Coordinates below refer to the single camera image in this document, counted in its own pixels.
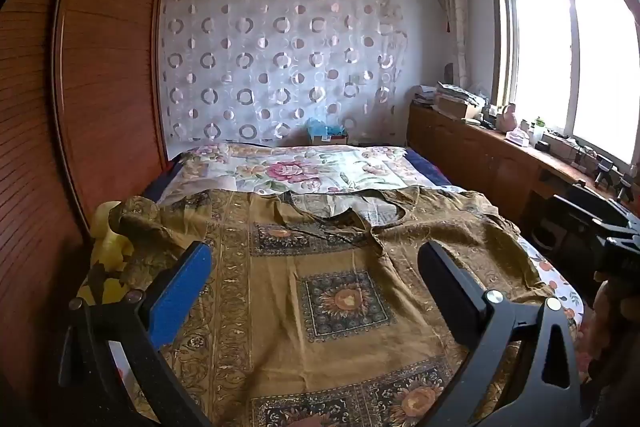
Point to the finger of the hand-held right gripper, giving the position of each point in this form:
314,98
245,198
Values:
605,207
575,214

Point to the orange-fruit print bed sheet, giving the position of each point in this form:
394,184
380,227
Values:
560,282

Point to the circle-pattern wall curtain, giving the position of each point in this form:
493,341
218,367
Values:
280,67

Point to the small black tripod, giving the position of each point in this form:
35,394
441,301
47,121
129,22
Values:
604,172
626,187

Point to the bundled window drape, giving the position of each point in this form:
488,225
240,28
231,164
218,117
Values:
457,22

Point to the pink tissue box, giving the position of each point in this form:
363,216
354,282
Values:
517,138

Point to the brown cardboard box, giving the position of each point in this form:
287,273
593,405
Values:
457,107

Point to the yellow garment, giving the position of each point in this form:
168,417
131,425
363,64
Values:
107,247

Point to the stack of papers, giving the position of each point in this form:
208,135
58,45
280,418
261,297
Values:
450,89

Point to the cardboard box with blue bag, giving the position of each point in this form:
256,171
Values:
325,132

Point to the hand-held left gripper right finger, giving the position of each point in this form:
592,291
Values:
445,277

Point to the brown sunflower-print shirt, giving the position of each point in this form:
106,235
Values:
300,307

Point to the green-capped bottle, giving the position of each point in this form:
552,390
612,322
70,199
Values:
537,132

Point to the floral quilt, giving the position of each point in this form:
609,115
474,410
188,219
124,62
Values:
290,169

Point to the person's right hand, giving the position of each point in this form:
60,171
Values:
614,299

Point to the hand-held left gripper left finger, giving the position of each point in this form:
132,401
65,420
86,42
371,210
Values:
180,294

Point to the wooden cabinet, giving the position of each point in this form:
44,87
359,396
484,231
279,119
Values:
475,162

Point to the window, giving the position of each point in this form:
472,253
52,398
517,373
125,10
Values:
565,67

